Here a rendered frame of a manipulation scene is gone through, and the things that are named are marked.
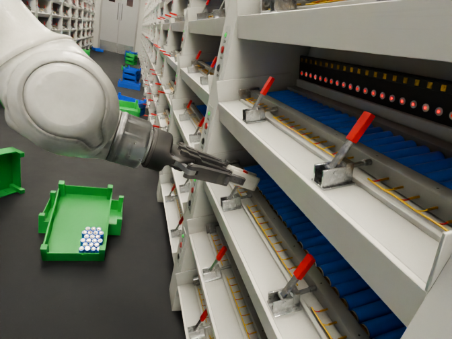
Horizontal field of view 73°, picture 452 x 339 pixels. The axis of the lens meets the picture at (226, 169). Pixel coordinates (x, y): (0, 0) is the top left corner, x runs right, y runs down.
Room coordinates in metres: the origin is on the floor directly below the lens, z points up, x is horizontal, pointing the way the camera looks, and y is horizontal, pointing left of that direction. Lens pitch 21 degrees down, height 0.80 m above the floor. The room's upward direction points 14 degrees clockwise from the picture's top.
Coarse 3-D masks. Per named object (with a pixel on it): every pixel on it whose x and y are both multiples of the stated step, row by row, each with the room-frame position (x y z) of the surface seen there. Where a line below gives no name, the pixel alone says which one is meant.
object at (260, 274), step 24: (216, 192) 0.65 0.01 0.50; (216, 216) 0.61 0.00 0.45; (240, 216) 0.55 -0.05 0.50; (240, 240) 0.48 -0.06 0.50; (240, 264) 0.44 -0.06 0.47; (264, 264) 0.42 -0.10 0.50; (288, 264) 0.42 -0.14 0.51; (264, 288) 0.37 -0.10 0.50; (264, 312) 0.33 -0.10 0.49; (312, 312) 0.33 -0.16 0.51; (288, 336) 0.29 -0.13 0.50; (312, 336) 0.29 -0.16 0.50; (336, 336) 0.29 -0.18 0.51
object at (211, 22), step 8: (208, 0) 1.24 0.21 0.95; (224, 0) 0.99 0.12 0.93; (192, 8) 1.40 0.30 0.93; (200, 8) 1.41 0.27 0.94; (208, 8) 1.42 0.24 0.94; (216, 8) 1.44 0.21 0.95; (224, 8) 0.99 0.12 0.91; (192, 16) 1.40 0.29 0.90; (200, 16) 1.23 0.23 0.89; (208, 16) 1.24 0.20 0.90; (216, 16) 0.98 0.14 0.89; (224, 16) 0.99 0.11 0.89; (192, 24) 1.30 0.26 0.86; (200, 24) 1.15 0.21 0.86; (208, 24) 1.03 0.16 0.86; (216, 24) 0.93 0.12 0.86; (192, 32) 1.32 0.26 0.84; (200, 32) 1.16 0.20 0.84; (208, 32) 1.04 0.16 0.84; (216, 32) 0.94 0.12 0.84
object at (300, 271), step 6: (306, 258) 0.34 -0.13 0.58; (312, 258) 0.34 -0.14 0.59; (300, 264) 0.34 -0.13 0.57; (306, 264) 0.34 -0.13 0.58; (312, 264) 0.34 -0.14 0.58; (300, 270) 0.34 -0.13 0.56; (306, 270) 0.33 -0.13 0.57; (294, 276) 0.34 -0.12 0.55; (300, 276) 0.33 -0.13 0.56; (288, 282) 0.34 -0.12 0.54; (294, 282) 0.33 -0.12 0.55; (288, 288) 0.33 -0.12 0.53; (282, 294) 0.33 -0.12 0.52; (288, 294) 0.33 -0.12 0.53
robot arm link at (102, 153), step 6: (6, 114) 0.41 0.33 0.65; (120, 114) 0.49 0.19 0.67; (6, 120) 0.42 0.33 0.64; (12, 126) 0.42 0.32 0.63; (18, 132) 0.42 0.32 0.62; (108, 144) 0.45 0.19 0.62; (102, 150) 0.45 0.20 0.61; (108, 150) 0.46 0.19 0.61; (78, 156) 0.44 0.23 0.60; (84, 156) 0.44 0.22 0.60; (90, 156) 0.44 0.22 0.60; (96, 156) 0.46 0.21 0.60; (102, 156) 0.46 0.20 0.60
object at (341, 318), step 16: (240, 192) 0.63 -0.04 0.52; (256, 192) 0.60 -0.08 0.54; (256, 208) 0.58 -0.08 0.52; (272, 224) 0.49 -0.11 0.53; (288, 240) 0.44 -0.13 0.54; (304, 256) 0.41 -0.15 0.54; (320, 272) 0.37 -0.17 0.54; (320, 288) 0.35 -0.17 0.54; (336, 304) 0.32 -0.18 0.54; (320, 320) 0.31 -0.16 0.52; (336, 320) 0.30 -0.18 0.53; (352, 320) 0.30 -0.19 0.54; (352, 336) 0.28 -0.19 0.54; (368, 336) 0.28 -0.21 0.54
